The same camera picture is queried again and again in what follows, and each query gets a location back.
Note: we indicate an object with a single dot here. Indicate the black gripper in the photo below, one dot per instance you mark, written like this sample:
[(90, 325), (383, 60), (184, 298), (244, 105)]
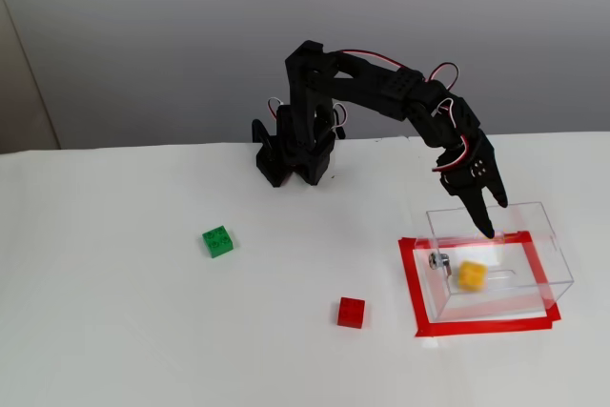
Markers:
[(464, 182)]

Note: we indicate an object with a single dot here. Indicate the yellow lego brick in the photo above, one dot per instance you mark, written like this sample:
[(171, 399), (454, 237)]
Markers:
[(472, 276)]

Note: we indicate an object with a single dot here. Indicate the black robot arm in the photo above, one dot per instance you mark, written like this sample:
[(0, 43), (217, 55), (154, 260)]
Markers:
[(372, 87)]

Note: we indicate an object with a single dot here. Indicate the silver box lock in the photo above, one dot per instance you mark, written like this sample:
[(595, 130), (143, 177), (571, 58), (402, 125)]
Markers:
[(437, 261)]

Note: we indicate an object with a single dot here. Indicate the transparent acrylic box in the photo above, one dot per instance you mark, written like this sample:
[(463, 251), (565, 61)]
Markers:
[(514, 292)]

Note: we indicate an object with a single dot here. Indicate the red lego brick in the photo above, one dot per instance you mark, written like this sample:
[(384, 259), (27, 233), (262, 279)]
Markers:
[(351, 313)]

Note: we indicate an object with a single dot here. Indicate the green lego brick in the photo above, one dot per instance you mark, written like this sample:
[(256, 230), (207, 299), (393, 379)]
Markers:
[(217, 241)]

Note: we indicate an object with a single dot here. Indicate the red tape square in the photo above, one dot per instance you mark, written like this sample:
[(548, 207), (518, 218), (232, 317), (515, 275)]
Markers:
[(486, 327)]

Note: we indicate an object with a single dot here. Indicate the black table clamp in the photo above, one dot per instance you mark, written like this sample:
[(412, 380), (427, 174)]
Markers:
[(261, 133)]

